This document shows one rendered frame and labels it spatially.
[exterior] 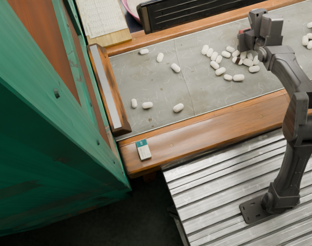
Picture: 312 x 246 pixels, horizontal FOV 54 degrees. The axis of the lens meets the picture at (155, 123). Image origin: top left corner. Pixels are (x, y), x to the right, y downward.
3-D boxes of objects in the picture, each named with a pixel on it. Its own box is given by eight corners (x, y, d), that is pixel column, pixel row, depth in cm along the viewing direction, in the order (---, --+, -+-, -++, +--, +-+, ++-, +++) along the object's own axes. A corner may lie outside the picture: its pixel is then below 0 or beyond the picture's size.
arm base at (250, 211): (244, 204, 96) (254, 226, 94) (301, 181, 98) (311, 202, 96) (238, 204, 104) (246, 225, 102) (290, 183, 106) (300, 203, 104)
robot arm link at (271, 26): (253, 13, 94) (268, 24, 84) (281, 12, 94) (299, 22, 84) (248, 51, 100) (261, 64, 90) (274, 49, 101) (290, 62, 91)
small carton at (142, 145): (151, 157, 98) (151, 156, 96) (141, 160, 97) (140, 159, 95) (146, 139, 99) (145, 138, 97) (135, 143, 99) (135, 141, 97)
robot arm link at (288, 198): (266, 196, 97) (290, 111, 78) (287, 194, 97) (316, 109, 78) (273, 212, 92) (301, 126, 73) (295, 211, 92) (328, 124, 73)
